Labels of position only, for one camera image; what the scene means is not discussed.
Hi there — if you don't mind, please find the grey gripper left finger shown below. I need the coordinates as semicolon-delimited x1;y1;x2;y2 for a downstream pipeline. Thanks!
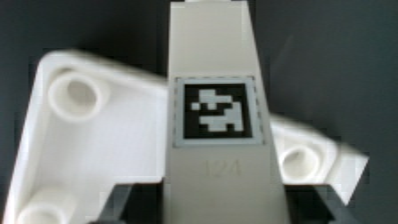
87;183;163;224

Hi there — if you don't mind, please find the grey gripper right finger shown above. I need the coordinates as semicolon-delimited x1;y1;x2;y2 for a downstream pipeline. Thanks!
284;185;358;224

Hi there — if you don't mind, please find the white leg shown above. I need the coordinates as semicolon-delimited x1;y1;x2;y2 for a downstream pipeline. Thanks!
165;0;289;224

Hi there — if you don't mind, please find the white desk top tray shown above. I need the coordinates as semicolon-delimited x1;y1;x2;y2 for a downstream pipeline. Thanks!
1;51;367;224

